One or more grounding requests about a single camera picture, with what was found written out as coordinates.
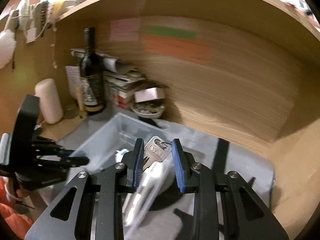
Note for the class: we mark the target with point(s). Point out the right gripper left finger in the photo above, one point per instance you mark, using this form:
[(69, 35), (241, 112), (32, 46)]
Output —
[(89, 206)]

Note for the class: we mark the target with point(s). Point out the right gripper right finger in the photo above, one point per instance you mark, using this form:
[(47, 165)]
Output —
[(245, 215)]

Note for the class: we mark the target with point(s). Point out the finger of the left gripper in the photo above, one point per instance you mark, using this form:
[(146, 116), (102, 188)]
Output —
[(74, 161), (45, 146)]

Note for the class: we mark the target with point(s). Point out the clear plastic storage bin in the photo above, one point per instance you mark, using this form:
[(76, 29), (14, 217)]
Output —
[(169, 216)]

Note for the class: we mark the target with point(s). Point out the white handheld lint remover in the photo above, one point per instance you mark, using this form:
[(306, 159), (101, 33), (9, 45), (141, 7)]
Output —
[(155, 180)]

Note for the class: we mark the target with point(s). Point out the silver key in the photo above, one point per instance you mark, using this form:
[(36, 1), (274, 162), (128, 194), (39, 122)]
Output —
[(156, 150)]

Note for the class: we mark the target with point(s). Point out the white wall plug adapter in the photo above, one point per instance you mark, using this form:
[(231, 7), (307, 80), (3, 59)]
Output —
[(119, 154)]

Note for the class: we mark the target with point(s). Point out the grey mat with black letters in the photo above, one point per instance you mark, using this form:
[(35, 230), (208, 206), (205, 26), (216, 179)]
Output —
[(225, 158)]

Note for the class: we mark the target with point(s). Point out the white paper note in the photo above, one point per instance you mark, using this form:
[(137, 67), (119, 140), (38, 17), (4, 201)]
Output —
[(73, 78)]

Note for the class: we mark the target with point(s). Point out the stack of books and papers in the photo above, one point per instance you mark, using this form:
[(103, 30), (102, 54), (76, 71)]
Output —
[(122, 80)]

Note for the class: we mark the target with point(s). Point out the dark wine bottle elephant label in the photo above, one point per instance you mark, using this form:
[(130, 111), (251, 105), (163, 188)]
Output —
[(91, 76)]

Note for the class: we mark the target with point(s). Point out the white bowl of pebbles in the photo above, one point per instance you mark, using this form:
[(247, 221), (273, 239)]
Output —
[(148, 110)]

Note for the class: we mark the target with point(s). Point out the small white card box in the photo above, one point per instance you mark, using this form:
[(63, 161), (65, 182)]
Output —
[(149, 94)]

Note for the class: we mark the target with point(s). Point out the white fluffy pompom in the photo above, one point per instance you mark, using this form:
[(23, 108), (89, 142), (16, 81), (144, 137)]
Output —
[(7, 47)]

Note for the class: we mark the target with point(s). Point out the white charger on hook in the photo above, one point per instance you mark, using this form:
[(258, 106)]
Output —
[(30, 29)]

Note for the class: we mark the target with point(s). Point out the pink sticky note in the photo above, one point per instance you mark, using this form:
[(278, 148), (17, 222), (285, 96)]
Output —
[(125, 30)]

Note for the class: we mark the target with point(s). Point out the green sticky note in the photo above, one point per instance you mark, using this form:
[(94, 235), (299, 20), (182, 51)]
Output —
[(169, 32)]

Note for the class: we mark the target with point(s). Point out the orange sticky note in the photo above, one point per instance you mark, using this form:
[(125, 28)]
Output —
[(182, 48)]

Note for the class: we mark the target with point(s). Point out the wooden shelf board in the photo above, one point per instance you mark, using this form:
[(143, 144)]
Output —
[(273, 20)]

